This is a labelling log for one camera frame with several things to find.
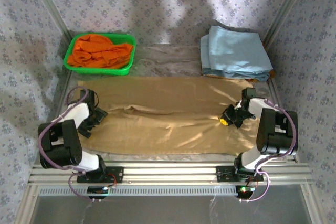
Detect thin red wire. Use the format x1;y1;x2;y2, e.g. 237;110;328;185
246;174;260;187
108;173;119;187

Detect black left controller board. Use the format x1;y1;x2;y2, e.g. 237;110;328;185
87;186;110;196

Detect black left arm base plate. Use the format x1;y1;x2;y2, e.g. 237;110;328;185
76;166;124;184

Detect grey slotted cable duct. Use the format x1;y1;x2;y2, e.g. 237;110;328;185
38;184;253;197

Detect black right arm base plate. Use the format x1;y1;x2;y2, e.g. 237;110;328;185
215;165;264;183

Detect aluminium frame post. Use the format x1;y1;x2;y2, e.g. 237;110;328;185
262;0;314;45
27;0;74;42

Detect aluminium side rail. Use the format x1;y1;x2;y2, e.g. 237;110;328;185
266;77;317;224
14;37;76;224

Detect black right controller board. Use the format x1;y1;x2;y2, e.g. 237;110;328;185
235;185;256;198

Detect tan trousers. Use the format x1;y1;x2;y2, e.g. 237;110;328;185
76;76;260;155

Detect aluminium mounting rail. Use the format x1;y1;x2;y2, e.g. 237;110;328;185
27;162;314;185

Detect grey metal lower panel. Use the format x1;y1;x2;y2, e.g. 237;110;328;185
36;195;312;224

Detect green plastic basket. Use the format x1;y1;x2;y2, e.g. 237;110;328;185
62;32;139;77

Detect crumpled orange trousers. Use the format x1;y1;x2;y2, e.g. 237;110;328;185
67;35;134;69

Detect black controller board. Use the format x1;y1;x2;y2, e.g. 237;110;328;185
235;185;256;198
87;186;110;196

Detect folded light blue trousers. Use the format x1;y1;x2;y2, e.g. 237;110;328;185
200;26;274;82

